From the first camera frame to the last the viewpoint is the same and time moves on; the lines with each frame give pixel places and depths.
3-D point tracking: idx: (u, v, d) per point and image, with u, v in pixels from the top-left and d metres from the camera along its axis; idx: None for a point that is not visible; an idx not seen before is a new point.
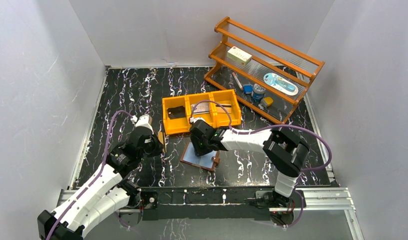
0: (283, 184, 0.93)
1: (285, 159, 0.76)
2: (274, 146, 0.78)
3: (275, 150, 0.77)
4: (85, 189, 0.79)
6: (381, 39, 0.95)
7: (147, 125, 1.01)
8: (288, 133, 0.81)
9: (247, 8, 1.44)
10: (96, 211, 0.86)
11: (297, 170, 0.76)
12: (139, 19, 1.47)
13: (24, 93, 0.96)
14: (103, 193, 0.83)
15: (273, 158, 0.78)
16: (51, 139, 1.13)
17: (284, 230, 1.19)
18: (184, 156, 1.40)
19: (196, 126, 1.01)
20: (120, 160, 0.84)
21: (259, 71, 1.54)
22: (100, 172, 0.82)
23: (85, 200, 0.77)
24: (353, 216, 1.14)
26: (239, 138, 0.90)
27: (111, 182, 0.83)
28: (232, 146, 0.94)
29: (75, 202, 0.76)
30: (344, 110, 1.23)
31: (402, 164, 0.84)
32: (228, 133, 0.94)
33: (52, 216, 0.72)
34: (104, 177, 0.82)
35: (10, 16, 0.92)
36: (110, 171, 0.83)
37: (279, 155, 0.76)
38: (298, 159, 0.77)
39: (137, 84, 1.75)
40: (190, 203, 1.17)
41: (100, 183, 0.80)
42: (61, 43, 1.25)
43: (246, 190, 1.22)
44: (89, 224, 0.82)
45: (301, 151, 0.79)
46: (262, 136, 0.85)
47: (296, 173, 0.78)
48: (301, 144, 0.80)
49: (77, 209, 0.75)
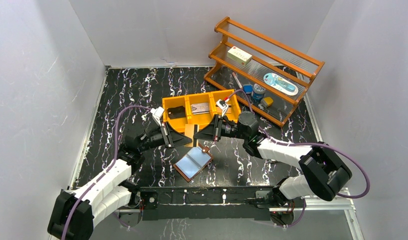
0: (298, 192, 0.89)
1: (320, 177, 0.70)
2: (310, 162, 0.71)
3: (312, 167, 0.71)
4: (102, 176, 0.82)
6: (382, 40, 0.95)
7: (154, 119, 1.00)
8: (329, 153, 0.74)
9: (247, 8, 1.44)
10: (102, 204, 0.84)
11: (331, 193, 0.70)
12: (140, 19, 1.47)
13: (24, 93, 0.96)
14: (116, 184, 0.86)
15: (307, 173, 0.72)
16: (51, 139, 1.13)
17: (285, 230, 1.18)
18: (187, 174, 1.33)
19: (250, 125, 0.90)
20: (130, 156, 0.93)
21: (259, 71, 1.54)
22: (114, 162, 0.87)
23: (104, 184, 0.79)
24: (353, 216, 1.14)
26: (277, 148, 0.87)
27: (124, 173, 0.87)
28: (267, 154, 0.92)
29: (95, 185, 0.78)
30: (344, 111, 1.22)
31: (402, 163, 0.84)
32: (265, 141, 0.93)
33: (73, 197, 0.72)
34: (119, 167, 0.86)
35: (9, 16, 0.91)
36: (124, 163, 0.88)
37: (316, 172, 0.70)
38: (334, 182, 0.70)
39: (137, 84, 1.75)
40: (190, 203, 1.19)
41: (115, 172, 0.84)
42: (61, 42, 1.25)
43: (246, 190, 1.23)
44: (97, 216, 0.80)
45: (339, 175, 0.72)
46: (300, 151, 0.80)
47: (329, 197, 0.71)
48: (342, 169, 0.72)
49: (97, 191, 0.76)
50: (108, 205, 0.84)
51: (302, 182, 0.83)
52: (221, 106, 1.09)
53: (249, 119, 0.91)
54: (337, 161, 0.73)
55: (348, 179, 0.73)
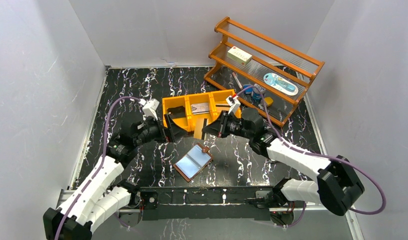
0: (302, 198, 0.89)
1: (336, 194, 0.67)
2: (330, 179, 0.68)
3: (331, 184, 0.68)
4: (89, 183, 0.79)
6: (382, 39, 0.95)
7: (150, 112, 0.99)
8: (347, 169, 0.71)
9: (247, 8, 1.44)
10: (101, 208, 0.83)
11: (343, 209, 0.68)
12: (140, 19, 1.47)
13: (24, 93, 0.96)
14: (107, 185, 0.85)
15: (322, 188, 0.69)
16: (51, 139, 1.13)
17: (285, 230, 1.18)
18: (187, 174, 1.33)
19: (253, 121, 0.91)
20: (119, 150, 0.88)
21: (259, 71, 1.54)
22: (101, 164, 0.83)
23: (91, 192, 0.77)
24: (353, 216, 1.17)
26: (290, 154, 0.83)
27: (113, 172, 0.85)
28: (276, 157, 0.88)
29: (81, 195, 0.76)
30: (344, 110, 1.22)
31: (402, 163, 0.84)
32: (276, 143, 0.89)
33: (59, 213, 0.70)
34: (106, 169, 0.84)
35: (9, 16, 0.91)
36: (112, 163, 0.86)
37: (334, 190, 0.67)
38: (348, 199, 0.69)
39: (137, 84, 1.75)
40: (190, 203, 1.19)
41: (103, 174, 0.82)
42: (61, 42, 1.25)
43: (246, 190, 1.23)
44: (97, 220, 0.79)
45: (352, 191, 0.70)
46: (317, 162, 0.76)
47: (339, 212, 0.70)
48: (357, 185, 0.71)
49: (84, 202, 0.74)
50: (106, 208, 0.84)
51: (310, 190, 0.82)
52: (229, 102, 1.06)
53: (252, 115, 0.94)
54: (354, 177, 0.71)
55: (359, 194, 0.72)
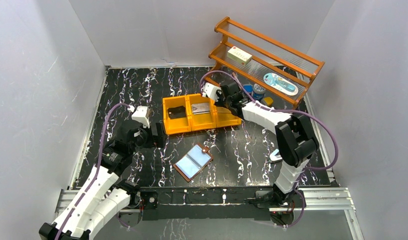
0: (284, 177, 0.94)
1: (290, 142, 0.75)
2: (286, 128, 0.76)
3: (285, 132, 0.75)
4: (82, 196, 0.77)
6: (382, 40, 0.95)
7: (145, 119, 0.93)
8: (305, 124, 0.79)
9: (246, 8, 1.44)
10: (99, 214, 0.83)
11: (296, 157, 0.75)
12: (140, 19, 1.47)
13: (24, 93, 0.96)
14: (102, 195, 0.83)
15: (279, 137, 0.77)
16: (51, 139, 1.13)
17: (285, 230, 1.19)
18: (187, 175, 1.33)
19: (228, 86, 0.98)
20: (112, 159, 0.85)
21: (259, 71, 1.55)
22: (95, 175, 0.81)
23: (85, 205, 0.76)
24: (353, 216, 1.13)
26: (260, 111, 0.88)
27: (107, 182, 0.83)
28: (250, 117, 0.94)
29: (75, 209, 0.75)
30: (344, 110, 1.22)
31: (402, 163, 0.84)
32: (250, 104, 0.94)
33: (54, 228, 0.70)
34: (100, 179, 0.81)
35: (9, 16, 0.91)
36: (105, 173, 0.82)
37: (287, 136, 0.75)
38: (302, 150, 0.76)
39: (137, 84, 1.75)
40: (190, 203, 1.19)
41: (97, 186, 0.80)
42: (61, 42, 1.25)
43: (246, 190, 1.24)
44: (95, 228, 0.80)
45: (308, 144, 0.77)
46: (280, 117, 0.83)
47: (293, 160, 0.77)
48: (313, 140, 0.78)
49: (78, 216, 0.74)
50: (105, 214, 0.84)
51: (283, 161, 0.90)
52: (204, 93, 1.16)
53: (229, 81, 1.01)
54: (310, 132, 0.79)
55: (315, 150, 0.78)
